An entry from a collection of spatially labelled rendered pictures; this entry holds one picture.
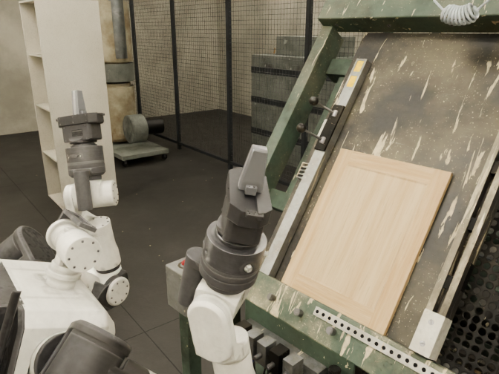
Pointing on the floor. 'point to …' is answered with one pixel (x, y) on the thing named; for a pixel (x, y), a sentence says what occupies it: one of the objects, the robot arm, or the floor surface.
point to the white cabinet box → (65, 79)
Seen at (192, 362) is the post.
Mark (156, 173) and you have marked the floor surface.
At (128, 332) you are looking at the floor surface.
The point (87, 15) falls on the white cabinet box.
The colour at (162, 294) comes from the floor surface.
